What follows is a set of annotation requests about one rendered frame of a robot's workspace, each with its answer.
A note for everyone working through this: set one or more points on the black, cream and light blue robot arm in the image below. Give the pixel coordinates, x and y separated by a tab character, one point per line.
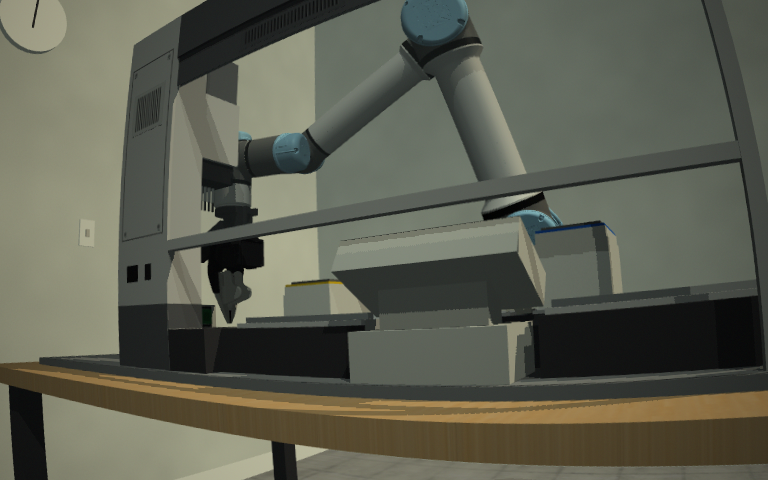
532	208

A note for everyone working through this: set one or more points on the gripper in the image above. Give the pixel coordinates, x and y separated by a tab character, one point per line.
228	286

